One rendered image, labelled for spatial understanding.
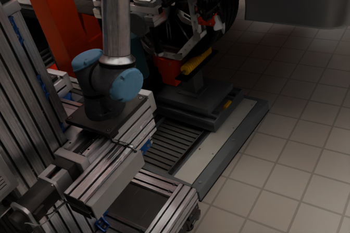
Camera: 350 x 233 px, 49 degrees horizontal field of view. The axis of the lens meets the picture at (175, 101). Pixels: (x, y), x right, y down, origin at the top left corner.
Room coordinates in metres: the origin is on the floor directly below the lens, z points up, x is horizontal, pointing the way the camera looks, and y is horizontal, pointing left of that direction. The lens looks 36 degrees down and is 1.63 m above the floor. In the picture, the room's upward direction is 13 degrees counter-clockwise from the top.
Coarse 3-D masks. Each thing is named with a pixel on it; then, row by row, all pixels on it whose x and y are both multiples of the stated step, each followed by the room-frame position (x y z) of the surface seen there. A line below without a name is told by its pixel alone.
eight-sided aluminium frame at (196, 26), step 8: (192, 0) 1.69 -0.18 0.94; (192, 8) 1.70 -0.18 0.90; (192, 16) 1.71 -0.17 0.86; (192, 24) 1.71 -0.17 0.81; (200, 32) 1.69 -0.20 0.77; (144, 40) 1.98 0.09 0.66; (192, 40) 1.72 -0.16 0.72; (200, 40) 1.71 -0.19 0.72; (144, 48) 1.97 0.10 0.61; (152, 48) 1.93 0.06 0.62; (168, 48) 1.90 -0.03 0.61; (176, 48) 1.87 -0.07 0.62; (184, 48) 1.77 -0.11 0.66; (192, 48) 1.78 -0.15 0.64; (168, 56) 1.85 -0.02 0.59; (176, 56) 1.81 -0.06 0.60; (184, 56) 1.79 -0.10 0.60
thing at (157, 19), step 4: (164, 12) 1.64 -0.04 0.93; (144, 16) 1.61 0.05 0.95; (148, 16) 1.60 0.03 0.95; (152, 16) 1.59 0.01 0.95; (156, 16) 1.60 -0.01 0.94; (160, 16) 1.62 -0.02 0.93; (164, 16) 1.64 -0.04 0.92; (148, 20) 1.60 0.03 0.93; (152, 20) 1.58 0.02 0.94; (156, 20) 1.59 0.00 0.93; (160, 20) 1.61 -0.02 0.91; (148, 24) 1.60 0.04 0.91; (152, 24) 1.59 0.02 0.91; (156, 24) 1.59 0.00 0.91
